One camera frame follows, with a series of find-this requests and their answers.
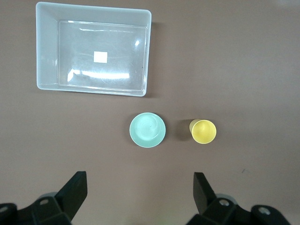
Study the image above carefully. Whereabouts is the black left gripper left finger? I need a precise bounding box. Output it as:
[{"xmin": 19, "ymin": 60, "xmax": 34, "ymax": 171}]
[{"xmin": 0, "ymin": 171, "xmax": 88, "ymax": 225}]

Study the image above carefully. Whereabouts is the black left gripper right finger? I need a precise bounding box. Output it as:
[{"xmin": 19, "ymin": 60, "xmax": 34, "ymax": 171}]
[{"xmin": 186, "ymin": 172, "xmax": 293, "ymax": 225}]

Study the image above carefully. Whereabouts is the yellow paper cup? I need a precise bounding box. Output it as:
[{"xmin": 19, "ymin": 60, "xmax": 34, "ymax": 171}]
[{"xmin": 189, "ymin": 119, "xmax": 217, "ymax": 144}]

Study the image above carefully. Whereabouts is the mint green bowl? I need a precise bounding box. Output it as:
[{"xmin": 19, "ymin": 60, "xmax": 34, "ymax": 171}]
[{"xmin": 129, "ymin": 112, "xmax": 166, "ymax": 149}]

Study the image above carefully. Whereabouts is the clear plastic storage bin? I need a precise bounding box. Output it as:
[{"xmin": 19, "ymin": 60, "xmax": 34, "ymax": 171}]
[{"xmin": 35, "ymin": 1, "xmax": 152, "ymax": 97}]

